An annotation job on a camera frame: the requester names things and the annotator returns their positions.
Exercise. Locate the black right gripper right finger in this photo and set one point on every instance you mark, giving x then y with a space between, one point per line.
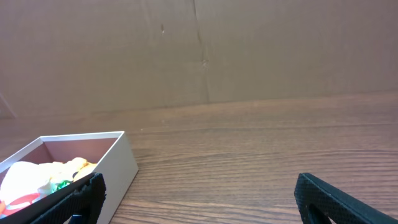
321 203

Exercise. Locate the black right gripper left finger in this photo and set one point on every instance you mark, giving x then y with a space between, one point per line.
79 202

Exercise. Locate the green plastic spinning top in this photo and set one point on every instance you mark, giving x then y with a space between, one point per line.
61 185

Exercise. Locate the red ball with eye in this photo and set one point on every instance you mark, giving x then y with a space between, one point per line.
9 208

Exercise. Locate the white plush duck toy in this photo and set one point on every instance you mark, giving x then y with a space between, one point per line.
23 178

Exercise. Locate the orange dinosaur figure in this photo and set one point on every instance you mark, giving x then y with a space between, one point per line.
86 170

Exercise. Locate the white box with pink interior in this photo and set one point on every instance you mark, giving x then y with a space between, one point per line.
111 151

